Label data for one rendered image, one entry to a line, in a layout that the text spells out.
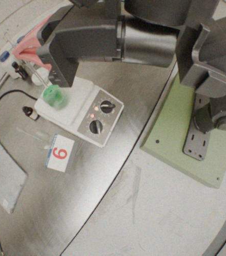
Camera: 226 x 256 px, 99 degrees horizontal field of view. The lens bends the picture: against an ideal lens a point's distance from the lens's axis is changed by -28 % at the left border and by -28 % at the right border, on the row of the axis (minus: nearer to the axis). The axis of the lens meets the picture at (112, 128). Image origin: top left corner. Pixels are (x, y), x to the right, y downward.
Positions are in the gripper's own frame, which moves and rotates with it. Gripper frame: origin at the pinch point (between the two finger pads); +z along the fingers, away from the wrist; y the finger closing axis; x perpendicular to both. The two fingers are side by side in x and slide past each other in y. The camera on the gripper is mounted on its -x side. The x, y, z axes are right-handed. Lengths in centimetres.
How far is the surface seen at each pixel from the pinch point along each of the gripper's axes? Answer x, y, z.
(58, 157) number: 23.1, 13.0, 0.4
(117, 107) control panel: 22.1, -1.3, -13.5
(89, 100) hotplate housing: 18.6, -1.2, -7.0
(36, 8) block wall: 8, -49, 30
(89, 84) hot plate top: 16.6, -4.5, -6.8
